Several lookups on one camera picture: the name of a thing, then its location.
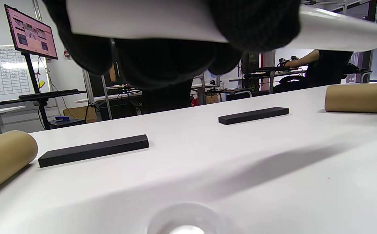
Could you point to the whiteboard with grid chart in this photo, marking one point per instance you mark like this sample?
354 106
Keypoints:
0 74

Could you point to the person's left hand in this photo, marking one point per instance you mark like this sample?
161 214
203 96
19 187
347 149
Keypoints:
162 61

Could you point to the small red wall box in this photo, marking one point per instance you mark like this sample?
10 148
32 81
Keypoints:
67 53

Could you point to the white poster purple lettering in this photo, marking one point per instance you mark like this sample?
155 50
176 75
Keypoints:
143 16

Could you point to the black bar weight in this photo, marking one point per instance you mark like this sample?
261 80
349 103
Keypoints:
94 150
253 115

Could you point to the brown cardboard box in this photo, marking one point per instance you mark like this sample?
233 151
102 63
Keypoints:
78 113

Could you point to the white metal pole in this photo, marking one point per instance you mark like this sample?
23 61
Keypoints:
89 91

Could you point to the white office desk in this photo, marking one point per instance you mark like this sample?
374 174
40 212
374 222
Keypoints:
110 96

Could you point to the white side table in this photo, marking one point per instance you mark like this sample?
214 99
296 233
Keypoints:
0 110

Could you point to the pink screen monitor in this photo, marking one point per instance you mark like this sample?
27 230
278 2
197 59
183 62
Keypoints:
32 34

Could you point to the small blue hand tool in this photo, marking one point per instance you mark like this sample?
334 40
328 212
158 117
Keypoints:
61 118

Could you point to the black monitor stand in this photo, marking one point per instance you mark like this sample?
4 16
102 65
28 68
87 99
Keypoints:
42 107

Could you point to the brown cardboard mailing tube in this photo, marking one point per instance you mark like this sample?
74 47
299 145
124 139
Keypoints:
360 97
3 156

